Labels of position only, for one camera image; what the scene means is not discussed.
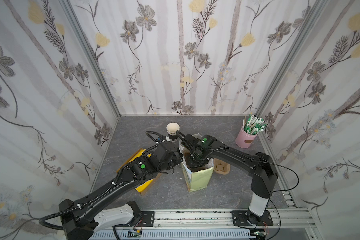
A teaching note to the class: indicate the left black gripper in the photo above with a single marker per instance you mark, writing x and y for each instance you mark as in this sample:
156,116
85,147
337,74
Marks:
170,153

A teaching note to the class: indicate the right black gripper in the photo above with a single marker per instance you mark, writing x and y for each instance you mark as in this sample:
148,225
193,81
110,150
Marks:
190,159

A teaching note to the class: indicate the green white paper bag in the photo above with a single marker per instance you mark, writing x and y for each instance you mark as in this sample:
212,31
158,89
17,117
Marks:
199,180

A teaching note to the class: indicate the brown pulp cup carrier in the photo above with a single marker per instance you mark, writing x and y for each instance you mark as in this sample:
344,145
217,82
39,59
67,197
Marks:
221,167
197,169

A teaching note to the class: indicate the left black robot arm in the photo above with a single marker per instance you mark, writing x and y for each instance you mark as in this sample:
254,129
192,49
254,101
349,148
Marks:
80,219

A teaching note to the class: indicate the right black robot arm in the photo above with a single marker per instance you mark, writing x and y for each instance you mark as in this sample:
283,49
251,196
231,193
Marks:
260,167

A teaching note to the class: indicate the pink straw holder cup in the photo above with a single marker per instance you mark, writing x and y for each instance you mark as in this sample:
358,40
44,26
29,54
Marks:
244,140

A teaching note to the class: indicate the green white wrapped straws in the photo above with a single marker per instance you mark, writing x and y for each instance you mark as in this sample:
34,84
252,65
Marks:
253,125

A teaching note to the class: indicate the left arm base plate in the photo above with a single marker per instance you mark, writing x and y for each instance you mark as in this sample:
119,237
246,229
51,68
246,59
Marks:
147,219

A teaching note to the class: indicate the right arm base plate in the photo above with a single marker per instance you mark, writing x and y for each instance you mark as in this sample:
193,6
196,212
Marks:
243,218

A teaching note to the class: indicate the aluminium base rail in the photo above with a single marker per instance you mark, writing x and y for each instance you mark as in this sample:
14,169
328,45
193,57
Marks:
122,223

